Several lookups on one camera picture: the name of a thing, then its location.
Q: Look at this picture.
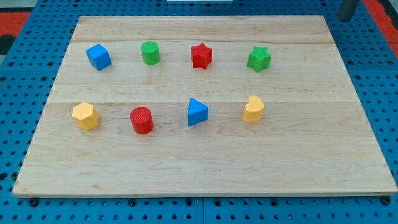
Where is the yellow heart block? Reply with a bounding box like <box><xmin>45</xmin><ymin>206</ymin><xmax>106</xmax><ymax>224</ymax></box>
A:
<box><xmin>243</xmin><ymin>95</ymin><xmax>265</xmax><ymax>123</ymax></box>

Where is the blue triangle block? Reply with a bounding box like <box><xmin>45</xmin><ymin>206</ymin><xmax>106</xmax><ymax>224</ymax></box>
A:
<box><xmin>187</xmin><ymin>98</ymin><xmax>208</xmax><ymax>126</ymax></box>

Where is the wooden board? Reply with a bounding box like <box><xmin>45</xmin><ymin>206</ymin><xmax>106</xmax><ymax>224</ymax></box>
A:
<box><xmin>13</xmin><ymin>16</ymin><xmax>397</xmax><ymax>198</ymax></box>

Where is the red star block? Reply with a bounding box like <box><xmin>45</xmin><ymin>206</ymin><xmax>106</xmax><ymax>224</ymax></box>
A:
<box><xmin>191</xmin><ymin>43</ymin><xmax>213</xmax><ymax>69</ymax></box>

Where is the red cylinder block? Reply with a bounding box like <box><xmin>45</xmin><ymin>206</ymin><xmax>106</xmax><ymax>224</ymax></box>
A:
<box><xmin>130</xmin><ymin>106</ymin><xmax>154</xmax><ymax>134</ymax></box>

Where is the green cylinder block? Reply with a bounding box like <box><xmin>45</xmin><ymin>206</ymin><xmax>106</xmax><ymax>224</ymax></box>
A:
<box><xmin>141</xmin><ymin>40</ymin><xmax>160</xmax><ymax>65</ymax></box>

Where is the green star block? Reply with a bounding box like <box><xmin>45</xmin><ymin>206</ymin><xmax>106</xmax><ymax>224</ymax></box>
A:
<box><xmin>246</xmin><ymin>46</ymin><xmax>272</xmax><ymax>73</ymax></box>

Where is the yellow hexagon block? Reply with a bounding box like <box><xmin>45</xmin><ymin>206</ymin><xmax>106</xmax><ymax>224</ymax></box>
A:
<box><xmin>72</xmin><ymin>102</ymin><xmax>100</xmax><ymax>131</ymax></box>

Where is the blue cube block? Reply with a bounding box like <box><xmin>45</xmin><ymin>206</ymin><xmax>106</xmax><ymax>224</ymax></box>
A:
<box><xmin>86</xmin><ymin>44</ymin><xmax>112</xmax><ymax>71</ymax></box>

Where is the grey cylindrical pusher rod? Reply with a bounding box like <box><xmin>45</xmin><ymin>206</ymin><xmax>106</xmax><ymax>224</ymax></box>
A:
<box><xmin>337</xmin><ymin>0</ymin><xmax>359</xmax><ymax>22</ymax></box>

